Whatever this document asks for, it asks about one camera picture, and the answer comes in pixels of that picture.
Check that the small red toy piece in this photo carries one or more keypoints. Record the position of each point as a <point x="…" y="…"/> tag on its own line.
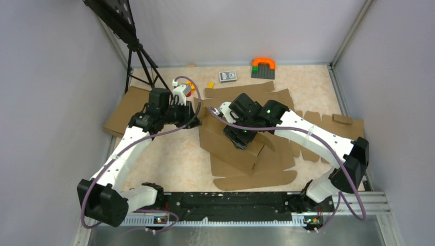
<point x="192" y="88"/>

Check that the large cardboard box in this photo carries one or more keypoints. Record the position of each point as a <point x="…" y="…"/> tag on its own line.
<point x="268" y="161"/>

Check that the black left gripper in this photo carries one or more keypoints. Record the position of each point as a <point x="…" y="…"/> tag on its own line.
<point x="188" y="113"/>

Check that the folded brown cardboard box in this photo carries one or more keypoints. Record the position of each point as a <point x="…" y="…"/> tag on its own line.
<point x="132" y="102"/>

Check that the orange green grey toy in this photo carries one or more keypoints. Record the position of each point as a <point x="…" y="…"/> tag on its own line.
<point x="263" y="68"/>

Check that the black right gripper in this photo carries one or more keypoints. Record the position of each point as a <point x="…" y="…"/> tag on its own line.
<point x="232" y="133"/>

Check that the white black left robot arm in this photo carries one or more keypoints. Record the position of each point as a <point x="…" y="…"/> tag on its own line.
<point x="101" y="198"/>

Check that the black tripod stand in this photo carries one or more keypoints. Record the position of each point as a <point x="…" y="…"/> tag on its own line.
<point x="117" y="15"/>

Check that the aluminium frame rail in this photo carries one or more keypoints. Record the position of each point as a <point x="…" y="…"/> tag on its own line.
<point x="344" y="205"/>

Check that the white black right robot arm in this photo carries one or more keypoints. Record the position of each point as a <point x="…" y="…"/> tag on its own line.
<point x="349" y="158"/>

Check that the flat cardboard blank at right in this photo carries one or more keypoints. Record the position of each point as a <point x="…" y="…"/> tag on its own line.
<point x="344" y="126"/>

